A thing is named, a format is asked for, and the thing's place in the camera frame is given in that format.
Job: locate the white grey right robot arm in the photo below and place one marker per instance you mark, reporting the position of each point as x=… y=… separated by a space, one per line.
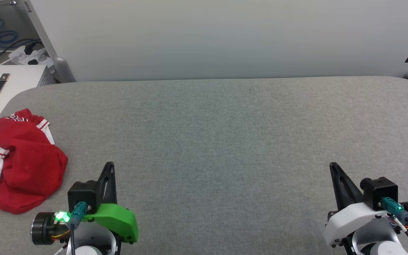
x=377 y=242

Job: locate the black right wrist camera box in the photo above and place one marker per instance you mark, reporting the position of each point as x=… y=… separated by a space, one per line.
x=379 y=191

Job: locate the red and white shirt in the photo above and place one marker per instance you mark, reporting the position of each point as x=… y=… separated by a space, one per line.
x=27 y=166

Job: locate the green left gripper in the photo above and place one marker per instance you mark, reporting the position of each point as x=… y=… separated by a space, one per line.
x=115 y=219

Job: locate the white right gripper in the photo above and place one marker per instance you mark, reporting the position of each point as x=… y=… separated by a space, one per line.
x=352 y=219

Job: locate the white equipment case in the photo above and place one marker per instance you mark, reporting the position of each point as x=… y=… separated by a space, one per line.
x=20 y=79

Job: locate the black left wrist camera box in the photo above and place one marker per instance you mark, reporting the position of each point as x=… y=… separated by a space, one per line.
x=81 y=193

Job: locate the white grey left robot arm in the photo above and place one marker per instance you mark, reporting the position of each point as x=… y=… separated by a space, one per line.
x=90 y=241

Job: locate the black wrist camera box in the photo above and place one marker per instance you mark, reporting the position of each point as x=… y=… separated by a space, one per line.
x=81 y=193
x=379 y=191

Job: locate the white power strip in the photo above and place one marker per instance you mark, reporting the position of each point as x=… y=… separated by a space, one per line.
x=27 y=56

